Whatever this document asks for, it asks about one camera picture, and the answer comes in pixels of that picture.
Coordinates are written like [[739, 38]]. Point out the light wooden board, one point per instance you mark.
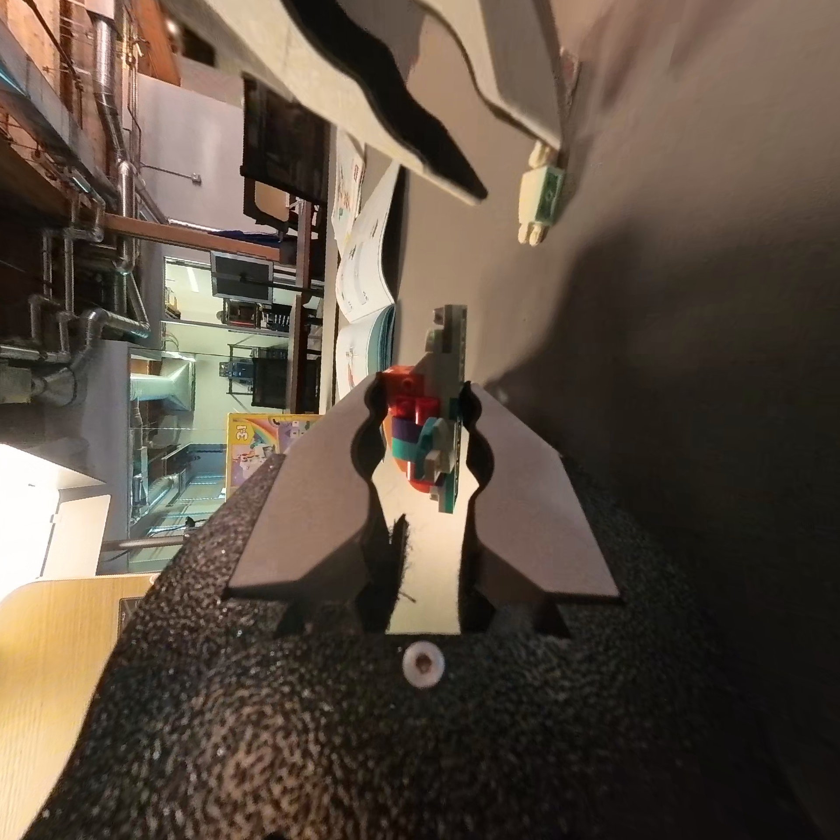
[[52, 656]]

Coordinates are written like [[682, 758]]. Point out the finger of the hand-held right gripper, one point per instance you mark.
[[518, 59], [295, 46]]

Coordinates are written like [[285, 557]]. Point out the silver ceiling duct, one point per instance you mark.
[[108, 98]]

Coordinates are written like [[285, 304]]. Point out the black 3d printer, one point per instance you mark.
[[239, 369]]

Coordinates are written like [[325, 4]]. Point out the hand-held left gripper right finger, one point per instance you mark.
[[538, 518]]

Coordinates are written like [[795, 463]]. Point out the grey board on stand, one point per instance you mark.
[[239, 279]]

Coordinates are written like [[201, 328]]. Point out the black cabinet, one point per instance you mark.
[[269, 387]]

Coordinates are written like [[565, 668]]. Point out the brown office desk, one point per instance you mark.
[[305, 295]]

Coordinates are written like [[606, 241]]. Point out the instruction booklet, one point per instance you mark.
[[348, 190], [364, 295]]

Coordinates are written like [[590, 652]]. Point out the silver duct hood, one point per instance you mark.
[[161, 387]]

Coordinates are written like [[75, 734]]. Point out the closed instruction booklet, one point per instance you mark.
[[348, 190]]

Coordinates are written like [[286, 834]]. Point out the white green lego piece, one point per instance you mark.
[[538, 197]]

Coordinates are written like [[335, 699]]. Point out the colourful lego model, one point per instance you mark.
[[426, 420]]

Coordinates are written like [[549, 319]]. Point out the colourful lego set box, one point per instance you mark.
[[256, 453]]

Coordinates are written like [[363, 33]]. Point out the wooden support post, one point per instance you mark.
[[197, 237]]

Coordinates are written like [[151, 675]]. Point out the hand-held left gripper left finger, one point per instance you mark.
[[308, 518]]

